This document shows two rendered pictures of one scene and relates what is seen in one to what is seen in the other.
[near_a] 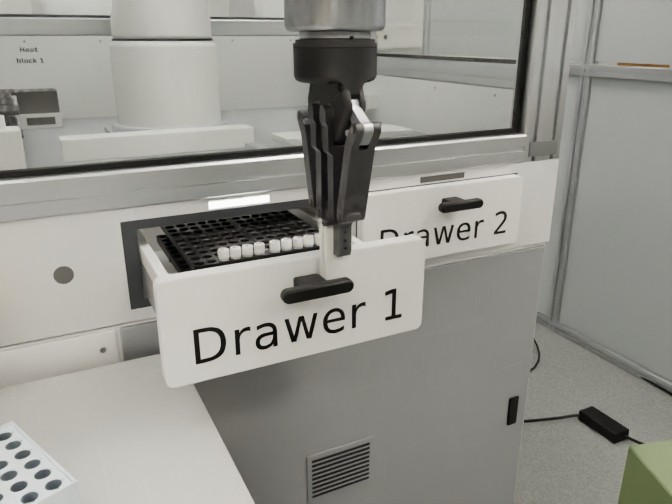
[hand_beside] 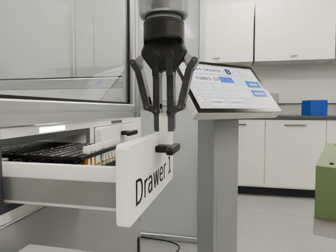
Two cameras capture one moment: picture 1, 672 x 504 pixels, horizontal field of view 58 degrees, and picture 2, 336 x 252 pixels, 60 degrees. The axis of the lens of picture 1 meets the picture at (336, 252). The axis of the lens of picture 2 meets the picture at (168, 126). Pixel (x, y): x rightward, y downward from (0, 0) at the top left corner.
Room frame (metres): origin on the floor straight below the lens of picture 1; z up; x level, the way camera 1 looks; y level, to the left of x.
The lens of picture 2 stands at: (0.22, 0.42, 0.97)
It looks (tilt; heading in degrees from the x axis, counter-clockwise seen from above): 3 degrees down; 309
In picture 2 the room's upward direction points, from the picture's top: straight up
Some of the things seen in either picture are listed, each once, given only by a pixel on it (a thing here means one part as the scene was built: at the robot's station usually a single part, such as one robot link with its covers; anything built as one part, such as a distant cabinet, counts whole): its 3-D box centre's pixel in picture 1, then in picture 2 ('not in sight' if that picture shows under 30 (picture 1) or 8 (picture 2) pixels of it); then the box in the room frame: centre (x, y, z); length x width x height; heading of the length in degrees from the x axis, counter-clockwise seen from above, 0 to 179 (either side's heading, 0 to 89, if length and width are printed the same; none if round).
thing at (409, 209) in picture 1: (443, 219); (119, 143); (0.88, -0.16, 0.87); 0.29 x 0.02 x 0.11; 117
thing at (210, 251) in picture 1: (241, 251); (52, 164); (0.75, 0.12, 0.87); 0.22 x 0.18 x 0.06; 27
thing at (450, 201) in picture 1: (456, 203); (128, 132); (0.85, -0.18, 0.91); 0.07 x 0.04 x 0.01; 117
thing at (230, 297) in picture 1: (302, 305); (152, 166); (0.57, 0.03, 0.87); 0.29 x 0.02 x 0.11; 117
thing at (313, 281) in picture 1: (312, 285); (166, 148); (0.55, 0.02, 0.91); 0.07 x 0.04 x 0.01; 117
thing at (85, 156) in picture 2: (267, 254); (100, 150); (0.66, 0.08, 0.90); 0.18 x 0.02 x 0.01; 117
